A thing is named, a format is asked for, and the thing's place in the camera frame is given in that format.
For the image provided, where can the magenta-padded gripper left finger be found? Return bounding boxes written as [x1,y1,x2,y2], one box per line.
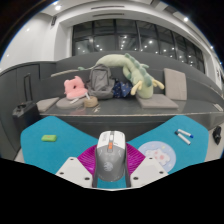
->
[55,145,100,188]

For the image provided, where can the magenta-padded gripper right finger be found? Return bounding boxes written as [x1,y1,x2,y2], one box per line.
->
[124,145,169,188]

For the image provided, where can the grey computer mouse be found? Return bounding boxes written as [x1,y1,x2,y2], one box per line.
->
[92,130,128,184]

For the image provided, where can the round light blue mouse pad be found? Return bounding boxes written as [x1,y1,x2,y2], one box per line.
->
[137,140,177,174]

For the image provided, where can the green eraser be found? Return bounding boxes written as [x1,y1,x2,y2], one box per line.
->
[41,134,58,143]

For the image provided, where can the white marker black cap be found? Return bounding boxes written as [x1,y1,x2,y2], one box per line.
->
[174,131,192,146]

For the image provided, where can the white marker blue cap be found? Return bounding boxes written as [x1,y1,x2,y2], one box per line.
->
[177,128,194,139]

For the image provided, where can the grey curved bench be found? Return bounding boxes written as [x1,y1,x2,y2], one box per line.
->
[31,50,224,134]

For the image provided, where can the grey round seat cushion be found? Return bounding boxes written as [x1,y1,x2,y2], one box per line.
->
[55,97,86,110]

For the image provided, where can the grey flat seat cushion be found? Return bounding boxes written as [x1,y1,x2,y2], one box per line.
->
[134,93,180,110]
[35,96,61,113]

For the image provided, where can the brown round pouch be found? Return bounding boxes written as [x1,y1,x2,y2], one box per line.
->
[83,96,99,108]

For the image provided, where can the small black bag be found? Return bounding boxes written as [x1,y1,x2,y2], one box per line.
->
[212,125,222,145]

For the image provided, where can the pink plush cushion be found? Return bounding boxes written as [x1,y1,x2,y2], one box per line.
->
[63,75,89,101]

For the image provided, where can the dark blue patterned bag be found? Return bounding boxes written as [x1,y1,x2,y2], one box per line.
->
[112,79,133,99]

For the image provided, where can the beige square cushion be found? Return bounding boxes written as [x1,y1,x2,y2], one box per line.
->
[163,67,188,101]

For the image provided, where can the grey backpack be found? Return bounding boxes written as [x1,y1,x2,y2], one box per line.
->
[86,64,116,100]

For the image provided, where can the green dragon plush toy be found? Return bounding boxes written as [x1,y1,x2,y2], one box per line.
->
[78,53,166,100]

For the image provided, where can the dark glass window wall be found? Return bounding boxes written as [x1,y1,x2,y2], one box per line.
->
[72,18,205,73]

